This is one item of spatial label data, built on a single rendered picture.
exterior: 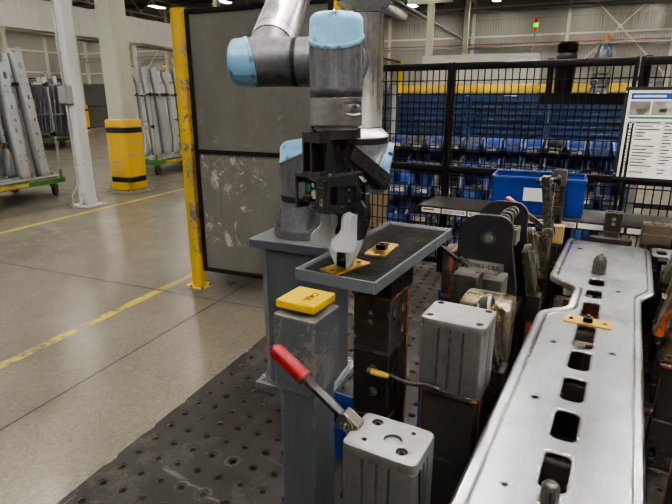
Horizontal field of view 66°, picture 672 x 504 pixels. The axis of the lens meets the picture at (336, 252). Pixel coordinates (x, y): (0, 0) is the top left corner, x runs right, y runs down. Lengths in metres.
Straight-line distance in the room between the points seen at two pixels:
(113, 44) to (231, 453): 7.76
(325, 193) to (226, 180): 3.09
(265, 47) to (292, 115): 2.62
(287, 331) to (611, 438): 0.44
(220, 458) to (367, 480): 0.61
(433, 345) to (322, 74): 0.42
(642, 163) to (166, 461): 1.72
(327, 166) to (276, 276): 0.55
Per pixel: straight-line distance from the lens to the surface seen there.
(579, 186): 1.91
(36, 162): 8.83
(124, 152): 8.55
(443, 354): 0.80
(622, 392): 0.90
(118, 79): 8.57
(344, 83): 0.73
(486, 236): 1.12
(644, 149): 2.07
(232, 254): 3.92
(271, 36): 0.88
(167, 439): 1.26
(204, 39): 3.84
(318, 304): 0.68
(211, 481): 1.13
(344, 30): 0.74
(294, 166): 1.19
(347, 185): 0.74
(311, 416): 0.76
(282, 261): 1.22
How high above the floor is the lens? 1.42
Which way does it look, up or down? 17 degrees down
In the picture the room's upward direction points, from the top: straight up
